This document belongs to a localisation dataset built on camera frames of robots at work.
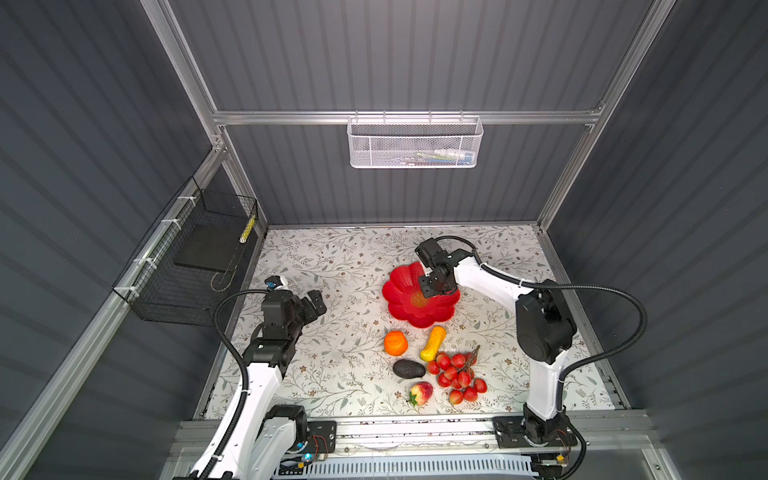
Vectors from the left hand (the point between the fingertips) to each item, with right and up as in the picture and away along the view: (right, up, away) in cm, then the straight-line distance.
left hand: (305, 299), depth 81 cm
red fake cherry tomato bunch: (+41, -19, -2) cm, 45 cm away
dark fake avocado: (+28, -19, 0) cm, 34 cm away
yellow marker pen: (-16, +19, +1) cm, 25 cm away
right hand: (+37, +1, +14) cm, 39 cm away
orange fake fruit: (+25, -13, +3) cm, 28 cm away
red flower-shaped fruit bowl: (+29, -4, +18) cm, 34 cm away
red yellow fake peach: (+31, -24, -4) cm, 39 cm away
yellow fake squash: (+37, -13, +6) cm, 39 cm away
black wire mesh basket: (-28, +9, -9) cm, 30 cm away
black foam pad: (-25, +14, -1) cm, 29 cm away
